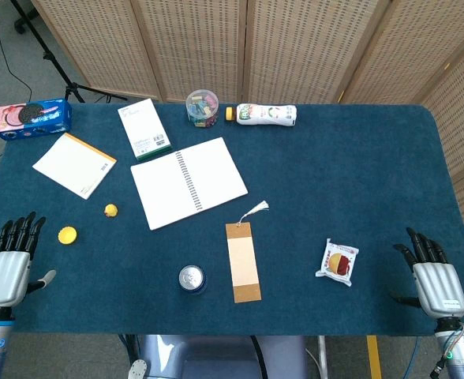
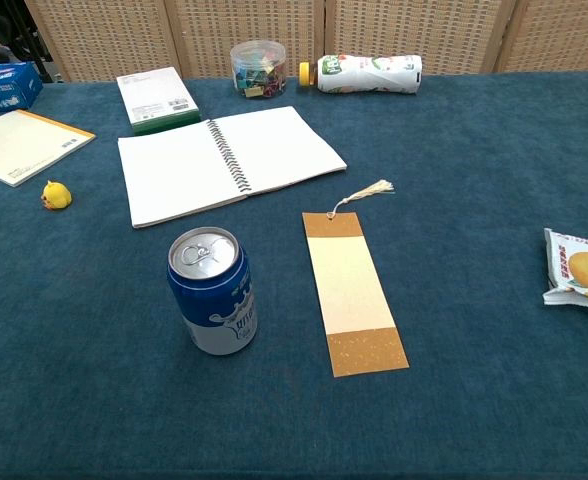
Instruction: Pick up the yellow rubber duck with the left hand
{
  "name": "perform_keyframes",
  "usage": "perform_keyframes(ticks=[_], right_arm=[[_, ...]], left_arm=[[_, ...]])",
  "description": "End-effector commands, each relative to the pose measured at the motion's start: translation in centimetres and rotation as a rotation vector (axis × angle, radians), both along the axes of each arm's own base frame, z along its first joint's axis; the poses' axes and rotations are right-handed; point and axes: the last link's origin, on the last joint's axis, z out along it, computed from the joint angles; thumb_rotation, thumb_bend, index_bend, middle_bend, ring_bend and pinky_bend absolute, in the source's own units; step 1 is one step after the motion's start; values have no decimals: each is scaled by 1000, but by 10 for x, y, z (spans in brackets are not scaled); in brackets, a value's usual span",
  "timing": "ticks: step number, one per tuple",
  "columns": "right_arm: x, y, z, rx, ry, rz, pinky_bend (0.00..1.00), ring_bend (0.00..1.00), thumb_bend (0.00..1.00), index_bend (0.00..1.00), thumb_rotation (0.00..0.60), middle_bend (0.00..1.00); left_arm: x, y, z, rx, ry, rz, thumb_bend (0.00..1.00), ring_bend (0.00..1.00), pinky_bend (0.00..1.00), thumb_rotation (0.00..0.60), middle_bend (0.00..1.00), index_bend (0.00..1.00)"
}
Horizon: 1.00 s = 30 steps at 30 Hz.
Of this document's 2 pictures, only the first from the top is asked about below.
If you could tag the open spiral notebook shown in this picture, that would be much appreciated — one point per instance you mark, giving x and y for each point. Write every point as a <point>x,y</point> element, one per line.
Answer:
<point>188,182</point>

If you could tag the black tripod stand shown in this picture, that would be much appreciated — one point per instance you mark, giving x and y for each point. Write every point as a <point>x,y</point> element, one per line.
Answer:
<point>54,59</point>

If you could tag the white red snack packet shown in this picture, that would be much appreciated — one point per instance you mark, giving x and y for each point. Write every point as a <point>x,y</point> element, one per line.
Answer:
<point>337,262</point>

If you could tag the white green rectangular box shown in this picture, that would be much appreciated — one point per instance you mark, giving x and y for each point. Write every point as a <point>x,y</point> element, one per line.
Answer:
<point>144,128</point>

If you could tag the brown bookmark with tassel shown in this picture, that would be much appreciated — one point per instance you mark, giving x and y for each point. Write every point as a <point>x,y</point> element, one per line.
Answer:
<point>242,258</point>

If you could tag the wooden folding screen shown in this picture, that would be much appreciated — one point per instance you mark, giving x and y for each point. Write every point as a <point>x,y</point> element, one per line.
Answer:
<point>295,47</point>

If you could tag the grey-blue robot torso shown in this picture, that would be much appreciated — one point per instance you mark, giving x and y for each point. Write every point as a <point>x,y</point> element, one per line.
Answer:
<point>216,357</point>

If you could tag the small yellow ball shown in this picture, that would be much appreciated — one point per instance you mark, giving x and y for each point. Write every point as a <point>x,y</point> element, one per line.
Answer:
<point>111,210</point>

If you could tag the silver-top drink can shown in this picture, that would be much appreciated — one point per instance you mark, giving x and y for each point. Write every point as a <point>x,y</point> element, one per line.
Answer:
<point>192,278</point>

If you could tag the blue table cloth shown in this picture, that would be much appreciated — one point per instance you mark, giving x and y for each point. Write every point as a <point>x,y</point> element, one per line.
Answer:
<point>315,189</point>

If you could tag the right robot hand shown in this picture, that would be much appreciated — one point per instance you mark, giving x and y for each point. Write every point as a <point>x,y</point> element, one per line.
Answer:
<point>439,282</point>

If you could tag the white notepad with orange edge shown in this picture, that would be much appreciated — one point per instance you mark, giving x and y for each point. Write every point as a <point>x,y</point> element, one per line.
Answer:
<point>74,165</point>

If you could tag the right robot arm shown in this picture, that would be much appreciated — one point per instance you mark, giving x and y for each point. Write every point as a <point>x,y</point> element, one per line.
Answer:
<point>459,351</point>

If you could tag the blue pink cookie box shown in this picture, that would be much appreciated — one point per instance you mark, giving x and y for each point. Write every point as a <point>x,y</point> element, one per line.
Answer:
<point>32,119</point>

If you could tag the clear jar of colourful clips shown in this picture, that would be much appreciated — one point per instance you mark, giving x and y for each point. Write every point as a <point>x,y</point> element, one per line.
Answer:
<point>202,109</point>

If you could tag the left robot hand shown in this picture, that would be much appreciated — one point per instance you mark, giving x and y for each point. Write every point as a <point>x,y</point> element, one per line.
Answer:
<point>5,272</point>

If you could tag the white bottle with yellow cap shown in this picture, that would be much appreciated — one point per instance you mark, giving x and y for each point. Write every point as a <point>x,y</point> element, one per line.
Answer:
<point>263,115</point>

